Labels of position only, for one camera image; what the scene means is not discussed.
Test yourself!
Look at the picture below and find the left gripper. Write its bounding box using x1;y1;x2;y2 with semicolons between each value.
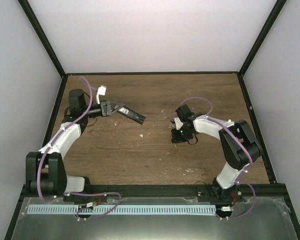
82;100;124;119

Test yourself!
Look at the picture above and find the black remote control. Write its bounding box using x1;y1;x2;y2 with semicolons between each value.
117;106;146;125

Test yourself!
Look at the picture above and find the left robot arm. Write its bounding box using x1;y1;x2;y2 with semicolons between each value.
25;88;125;202

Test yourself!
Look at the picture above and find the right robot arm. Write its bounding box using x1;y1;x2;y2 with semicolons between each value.
171;104;263;202

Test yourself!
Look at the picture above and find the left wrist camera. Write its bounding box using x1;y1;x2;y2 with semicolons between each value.
95;85;107;105

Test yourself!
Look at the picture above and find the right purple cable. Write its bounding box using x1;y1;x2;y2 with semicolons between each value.
172;96;256;222

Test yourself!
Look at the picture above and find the purple cable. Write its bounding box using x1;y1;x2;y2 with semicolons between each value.
172;96;256;222
37;75;122;222

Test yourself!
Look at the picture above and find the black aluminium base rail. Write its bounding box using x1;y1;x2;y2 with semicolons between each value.
19;183;290;204

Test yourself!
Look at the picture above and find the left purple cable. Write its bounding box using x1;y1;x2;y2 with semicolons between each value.
37;75;122;222

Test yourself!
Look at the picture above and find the light blue slotted cable duct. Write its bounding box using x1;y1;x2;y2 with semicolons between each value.
26;204;216;216

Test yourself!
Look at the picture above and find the black cage frame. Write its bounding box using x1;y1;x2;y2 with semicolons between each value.
18;0;300;240

